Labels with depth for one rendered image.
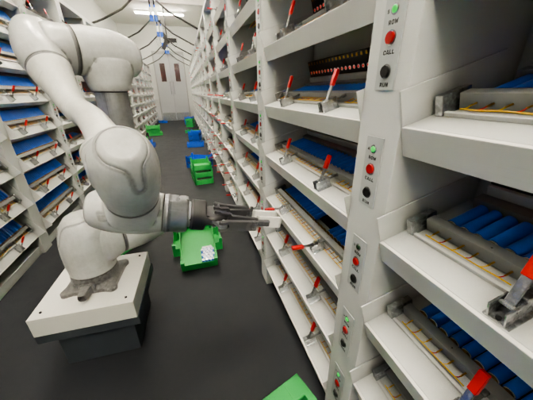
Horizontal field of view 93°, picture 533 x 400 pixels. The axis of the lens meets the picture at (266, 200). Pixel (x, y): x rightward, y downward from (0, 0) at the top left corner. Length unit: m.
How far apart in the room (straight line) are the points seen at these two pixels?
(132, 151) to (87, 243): 0.65
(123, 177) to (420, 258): 0.47
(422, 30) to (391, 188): 0.21
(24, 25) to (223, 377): 1.19
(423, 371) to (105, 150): 0.61
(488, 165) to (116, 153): 0.47
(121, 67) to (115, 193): 0.60
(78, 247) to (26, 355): 0.56
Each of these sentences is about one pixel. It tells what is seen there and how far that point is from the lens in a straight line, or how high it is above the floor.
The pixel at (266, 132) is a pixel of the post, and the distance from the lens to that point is 1.06.
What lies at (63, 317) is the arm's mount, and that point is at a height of 0.26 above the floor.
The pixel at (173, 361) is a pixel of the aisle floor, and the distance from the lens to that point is 1.18.
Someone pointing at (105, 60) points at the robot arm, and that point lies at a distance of 0.99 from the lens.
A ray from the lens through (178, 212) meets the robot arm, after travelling 0.60.
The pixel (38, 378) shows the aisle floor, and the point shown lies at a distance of 1.37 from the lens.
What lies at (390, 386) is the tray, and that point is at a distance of 0.74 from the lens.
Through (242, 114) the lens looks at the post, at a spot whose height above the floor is 0.79.
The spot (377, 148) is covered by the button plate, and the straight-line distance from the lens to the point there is 0.46.
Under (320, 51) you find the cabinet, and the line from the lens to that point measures 1.08.
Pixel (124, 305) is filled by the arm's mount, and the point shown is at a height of 0.26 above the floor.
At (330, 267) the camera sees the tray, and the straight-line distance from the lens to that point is 0.71.
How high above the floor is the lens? 0.93
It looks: 23 degrees down
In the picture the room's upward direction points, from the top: 1 degrees counter-clockwise
